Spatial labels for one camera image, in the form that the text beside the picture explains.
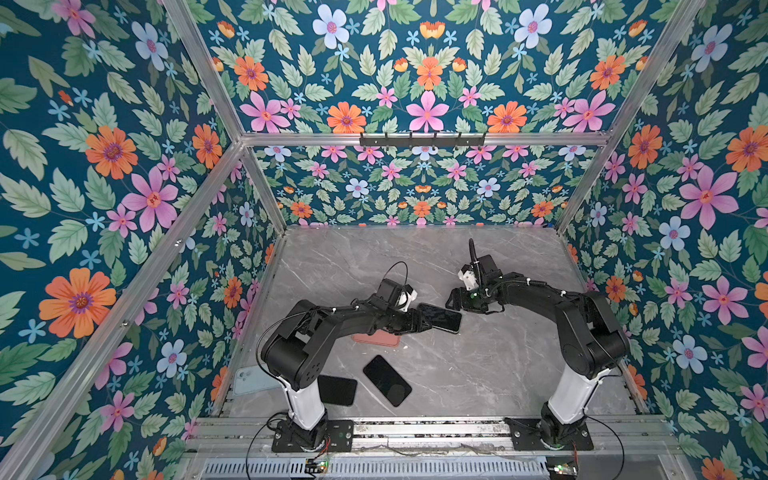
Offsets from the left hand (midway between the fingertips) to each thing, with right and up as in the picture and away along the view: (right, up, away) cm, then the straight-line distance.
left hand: (429, 322), depth 88 cm
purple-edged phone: (-26, -18, -6) cm, 32 cm away
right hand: (+9, +4, +7) cm, 12 cm away
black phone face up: (-11, -16, -6) cm, 20 cm away
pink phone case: (-15, -6, +4) cm, 17 cm away
